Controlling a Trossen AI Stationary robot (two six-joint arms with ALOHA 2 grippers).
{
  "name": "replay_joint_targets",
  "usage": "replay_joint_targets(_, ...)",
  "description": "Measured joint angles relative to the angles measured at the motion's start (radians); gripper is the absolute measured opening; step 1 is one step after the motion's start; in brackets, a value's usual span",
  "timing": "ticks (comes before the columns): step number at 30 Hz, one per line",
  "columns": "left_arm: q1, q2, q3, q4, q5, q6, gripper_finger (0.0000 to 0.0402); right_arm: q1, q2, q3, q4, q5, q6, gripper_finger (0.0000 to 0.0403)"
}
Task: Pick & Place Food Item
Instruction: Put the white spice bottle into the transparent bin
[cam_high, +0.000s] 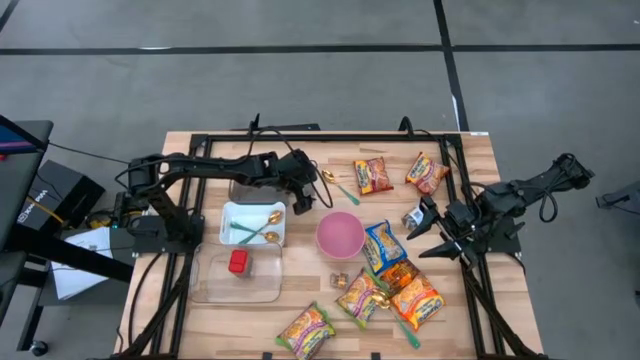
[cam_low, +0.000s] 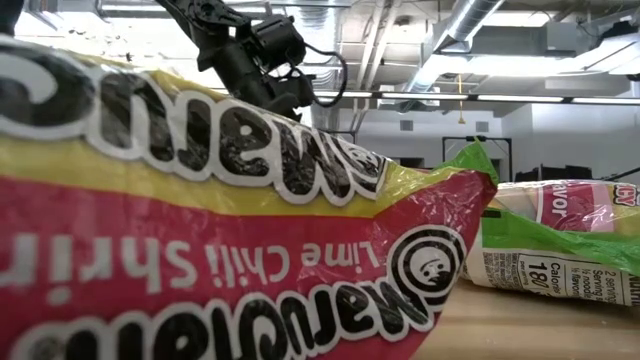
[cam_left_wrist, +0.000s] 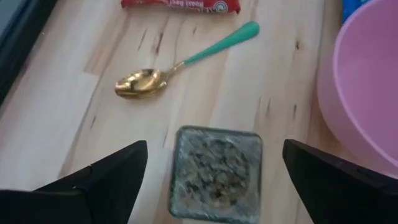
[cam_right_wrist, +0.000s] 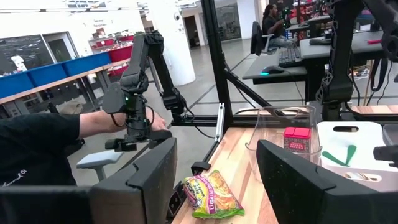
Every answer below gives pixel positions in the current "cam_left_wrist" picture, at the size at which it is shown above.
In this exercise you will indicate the red roast beef ramen pack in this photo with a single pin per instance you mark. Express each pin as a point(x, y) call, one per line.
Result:
point(174, 3)

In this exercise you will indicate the black metal table frame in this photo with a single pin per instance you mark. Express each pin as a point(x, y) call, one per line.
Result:
point(18, 40)

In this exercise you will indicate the blue ramen noodle pack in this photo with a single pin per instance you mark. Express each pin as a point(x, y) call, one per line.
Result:
point(349, 9)

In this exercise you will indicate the small square glass spice jar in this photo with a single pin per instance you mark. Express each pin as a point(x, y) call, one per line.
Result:
point(214, 174)

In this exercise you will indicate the pink plastic bowl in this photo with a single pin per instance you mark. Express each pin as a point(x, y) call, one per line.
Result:
point(367, 93)

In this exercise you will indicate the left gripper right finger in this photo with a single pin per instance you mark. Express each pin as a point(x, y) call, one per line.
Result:
point(342, 193)

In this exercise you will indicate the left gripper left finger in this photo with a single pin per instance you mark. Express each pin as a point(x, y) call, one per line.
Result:
point(102, 193)

